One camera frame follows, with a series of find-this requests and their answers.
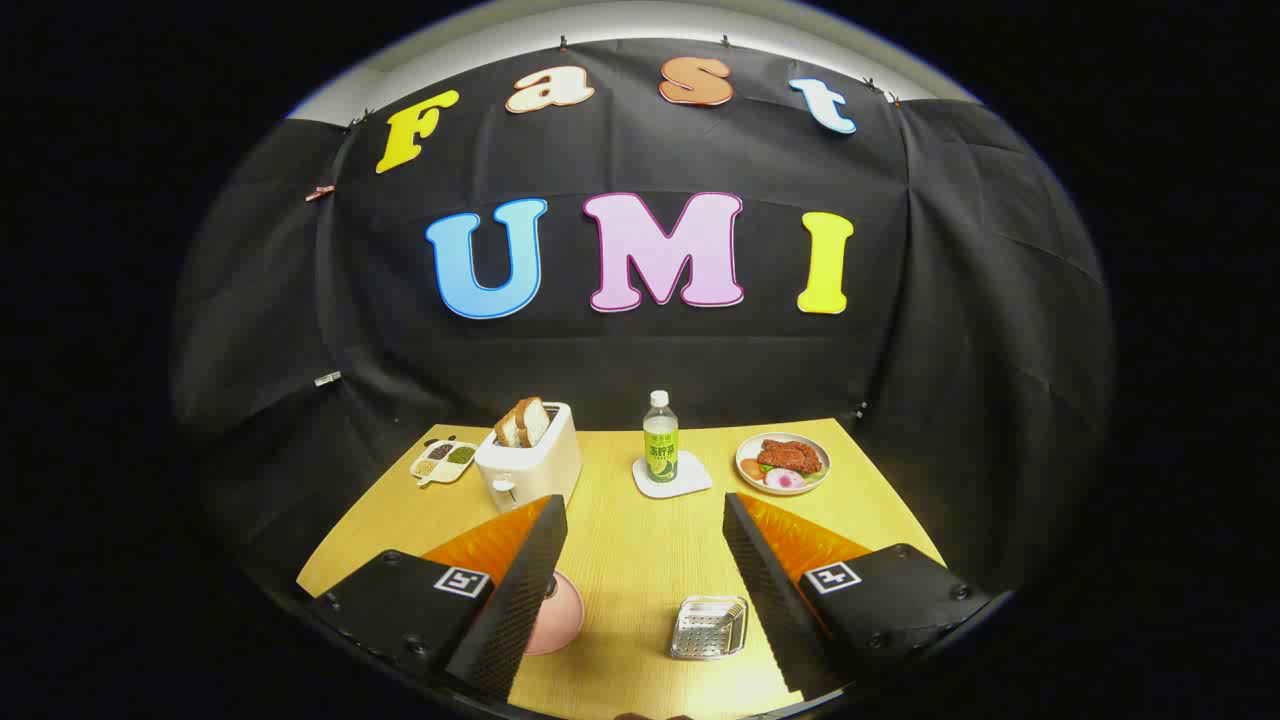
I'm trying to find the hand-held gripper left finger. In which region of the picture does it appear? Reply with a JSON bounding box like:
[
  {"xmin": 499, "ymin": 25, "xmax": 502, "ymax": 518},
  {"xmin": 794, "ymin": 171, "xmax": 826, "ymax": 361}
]
[{"xmin": 305, "ymin": 494, "xmax": 569, "ymax": 703}]

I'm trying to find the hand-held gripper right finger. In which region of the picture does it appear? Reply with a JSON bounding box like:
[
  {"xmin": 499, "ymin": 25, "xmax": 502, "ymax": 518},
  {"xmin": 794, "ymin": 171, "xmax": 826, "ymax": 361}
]
[{"xmin": 722, "ymin": 491, "xmax": 996, "ymax": 701}]

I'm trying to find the pink plate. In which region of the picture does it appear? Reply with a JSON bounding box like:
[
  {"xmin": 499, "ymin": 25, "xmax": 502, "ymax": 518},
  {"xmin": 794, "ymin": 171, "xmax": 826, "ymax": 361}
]
[{"xmin": 524, "ymin": 570, "xmax": 586, "ymax": 657}]

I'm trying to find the cream toaster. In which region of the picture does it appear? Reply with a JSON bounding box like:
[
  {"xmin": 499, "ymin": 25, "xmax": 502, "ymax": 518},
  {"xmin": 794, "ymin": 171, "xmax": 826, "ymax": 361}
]
[{"xmin": 474, "ymin": 402, "xmax": 584, "ymax": 513}]

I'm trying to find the white square coaster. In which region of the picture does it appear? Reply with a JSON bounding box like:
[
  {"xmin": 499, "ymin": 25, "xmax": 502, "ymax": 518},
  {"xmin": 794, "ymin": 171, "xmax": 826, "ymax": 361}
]
[{"xmin": 632, "ymin": 450, "xmax": 714, "ymax": 500}]

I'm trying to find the fried meat piece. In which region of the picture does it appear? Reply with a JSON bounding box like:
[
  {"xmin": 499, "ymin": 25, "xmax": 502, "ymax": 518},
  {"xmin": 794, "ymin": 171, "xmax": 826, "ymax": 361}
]
[{"xmin": 757, "ymin": 438, "xmax": 823, "ymax": 474}]

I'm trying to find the white food plate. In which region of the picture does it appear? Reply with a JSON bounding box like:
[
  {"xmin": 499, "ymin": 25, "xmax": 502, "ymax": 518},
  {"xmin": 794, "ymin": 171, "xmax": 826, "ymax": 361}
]
[{"xmin": 735, "ymin": 432, "xmax": 832, "ymax": 496}]

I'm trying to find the white divided bean dish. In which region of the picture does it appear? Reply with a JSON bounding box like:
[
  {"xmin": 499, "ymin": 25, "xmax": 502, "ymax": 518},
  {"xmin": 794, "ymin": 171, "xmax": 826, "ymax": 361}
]
[{"xmin": 410, "ymin": 438, "xmax": 478, "ymax": 488}]

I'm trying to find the green tea bottle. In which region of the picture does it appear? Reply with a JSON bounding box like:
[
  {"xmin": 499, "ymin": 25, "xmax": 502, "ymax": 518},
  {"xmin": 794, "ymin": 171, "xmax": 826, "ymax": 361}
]
[{"xmin": 643, "ymin": 390, "xmax": 680, "ymax": 484}]

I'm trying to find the metal wire basket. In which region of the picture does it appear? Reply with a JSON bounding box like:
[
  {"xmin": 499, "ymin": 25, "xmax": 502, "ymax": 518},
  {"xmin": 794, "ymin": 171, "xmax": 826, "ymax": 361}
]
[{"xmin": 669, "ymin": 595, "xmax": 749, "ymax": 662}]

